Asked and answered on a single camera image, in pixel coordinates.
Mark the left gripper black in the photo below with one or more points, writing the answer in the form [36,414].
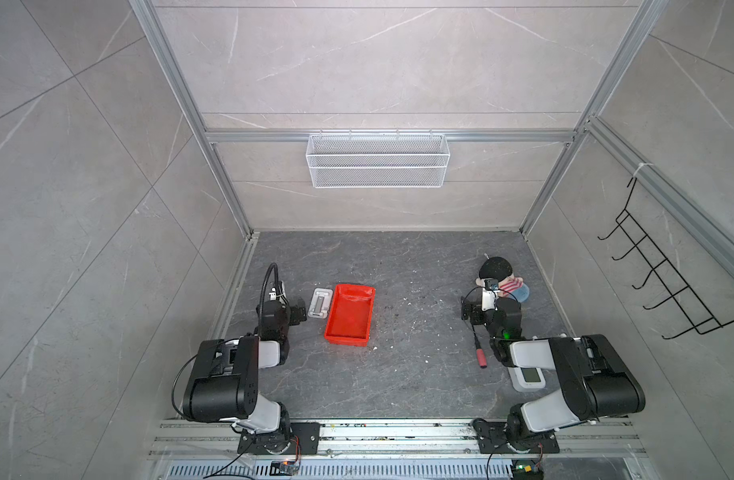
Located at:
[294,317]

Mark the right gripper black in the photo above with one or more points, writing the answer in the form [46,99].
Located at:
[476,319]

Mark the red handled screwdriver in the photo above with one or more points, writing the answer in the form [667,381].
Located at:
[480,354]

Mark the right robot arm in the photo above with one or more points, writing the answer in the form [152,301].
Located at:
[593,380]

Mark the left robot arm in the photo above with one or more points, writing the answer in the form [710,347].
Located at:
[223,385]

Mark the red plastic bin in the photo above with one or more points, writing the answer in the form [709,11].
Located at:
[349,321]

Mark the clear plastic small case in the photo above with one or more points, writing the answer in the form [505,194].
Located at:
[320,303]

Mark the plush doll striped shirt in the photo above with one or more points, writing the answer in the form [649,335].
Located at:
[497,275]

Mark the white digital scale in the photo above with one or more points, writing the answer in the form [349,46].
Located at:
[527,379]

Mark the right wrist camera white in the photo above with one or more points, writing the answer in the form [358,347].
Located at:
[490,294]

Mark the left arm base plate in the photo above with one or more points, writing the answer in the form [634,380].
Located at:
[296,437]

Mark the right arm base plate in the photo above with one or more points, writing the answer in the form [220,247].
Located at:
[502,437]

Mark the white wire mesh basket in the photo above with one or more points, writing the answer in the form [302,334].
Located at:
[351,161]

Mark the aluminium front rail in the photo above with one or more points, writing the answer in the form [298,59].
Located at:
[321,438]

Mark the black wire hook rack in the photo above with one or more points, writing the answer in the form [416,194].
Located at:
[663,271]

